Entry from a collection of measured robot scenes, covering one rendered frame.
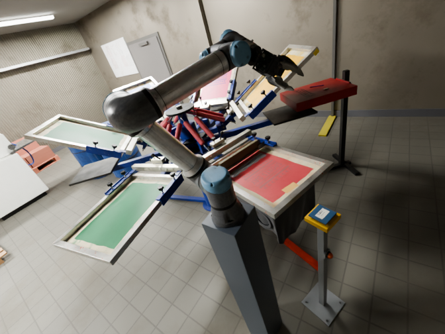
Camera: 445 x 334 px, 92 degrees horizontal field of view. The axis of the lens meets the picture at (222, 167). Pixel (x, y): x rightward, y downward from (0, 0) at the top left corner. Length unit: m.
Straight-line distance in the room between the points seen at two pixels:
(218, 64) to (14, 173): 4.99
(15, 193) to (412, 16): 6.82
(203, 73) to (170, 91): 0.12
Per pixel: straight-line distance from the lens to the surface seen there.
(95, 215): 1.96
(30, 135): 2.51
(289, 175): 1.53
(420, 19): 4.21
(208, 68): 0.72
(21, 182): 5.48
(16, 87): 8.33
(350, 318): 2.06
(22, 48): 8.55
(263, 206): 1.28
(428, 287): 2.31
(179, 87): 0.68
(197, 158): 0.92
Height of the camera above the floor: 1.89
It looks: 32 degrees down
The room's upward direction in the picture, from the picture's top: 17 degrees counter-clockwise
